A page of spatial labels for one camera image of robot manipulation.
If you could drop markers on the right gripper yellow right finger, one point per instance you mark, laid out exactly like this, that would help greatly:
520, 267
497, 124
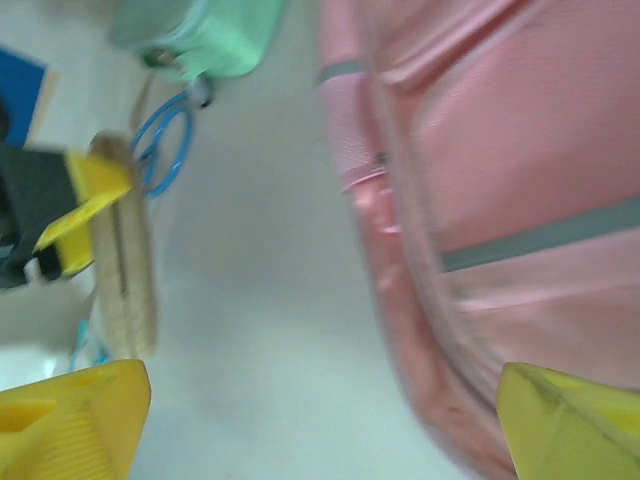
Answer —
575, 435

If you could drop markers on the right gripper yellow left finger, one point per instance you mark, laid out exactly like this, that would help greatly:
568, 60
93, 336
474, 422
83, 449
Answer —
65, 430

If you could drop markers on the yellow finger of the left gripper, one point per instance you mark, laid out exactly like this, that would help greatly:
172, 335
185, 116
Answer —
70, 245
100, 177

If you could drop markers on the pink student backpack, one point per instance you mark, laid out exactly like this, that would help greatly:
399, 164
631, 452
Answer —
500, 150

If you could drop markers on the blue stethoscope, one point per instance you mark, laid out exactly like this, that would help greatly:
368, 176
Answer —
202, 95

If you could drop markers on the mint green zip pouch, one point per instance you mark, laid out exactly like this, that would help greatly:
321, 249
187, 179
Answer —
225, 40

